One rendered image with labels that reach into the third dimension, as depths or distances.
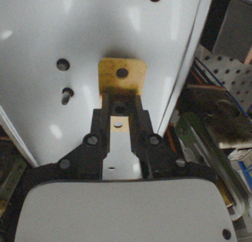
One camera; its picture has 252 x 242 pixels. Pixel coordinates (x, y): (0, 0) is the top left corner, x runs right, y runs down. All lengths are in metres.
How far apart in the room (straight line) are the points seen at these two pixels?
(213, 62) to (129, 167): 0.43
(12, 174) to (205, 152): 0.31
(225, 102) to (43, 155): 0.31
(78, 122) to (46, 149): 0.08
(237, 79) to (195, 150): 0.50
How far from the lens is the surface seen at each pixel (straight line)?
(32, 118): 0.20
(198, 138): 0.19
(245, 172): 2.50
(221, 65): 0.58
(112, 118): 0.15
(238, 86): 0.70
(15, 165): 0.33
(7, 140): 0.36
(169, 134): 0.36
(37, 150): 0.26
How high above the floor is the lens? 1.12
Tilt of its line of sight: 45 degrees down
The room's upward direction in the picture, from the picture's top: 175 degrees clockwise
